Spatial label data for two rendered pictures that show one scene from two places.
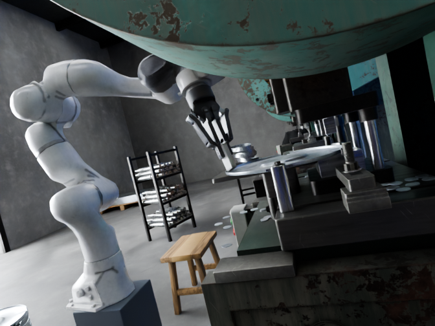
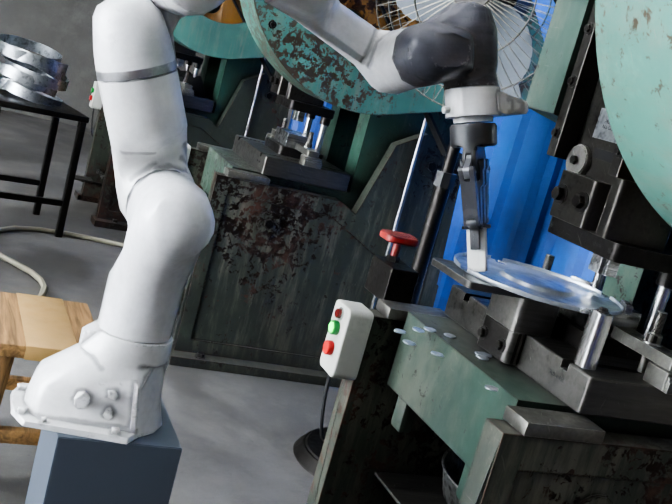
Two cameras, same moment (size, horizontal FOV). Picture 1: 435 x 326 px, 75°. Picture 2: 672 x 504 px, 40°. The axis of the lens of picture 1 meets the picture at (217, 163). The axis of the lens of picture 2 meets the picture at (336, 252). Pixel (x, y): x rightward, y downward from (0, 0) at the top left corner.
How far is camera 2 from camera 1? 1.15 m
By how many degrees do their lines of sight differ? 41
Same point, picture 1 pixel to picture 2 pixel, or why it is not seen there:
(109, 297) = (145, 419)
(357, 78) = not seen: hidden behind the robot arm
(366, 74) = not seen: hidden behind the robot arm
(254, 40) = not seen: outside the picture
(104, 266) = (161, 357)
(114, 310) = (167, 447)
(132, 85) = (342, 23)
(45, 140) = (164, 56)
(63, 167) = (174, 129)
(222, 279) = (533, 432)
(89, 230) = (177, 280)
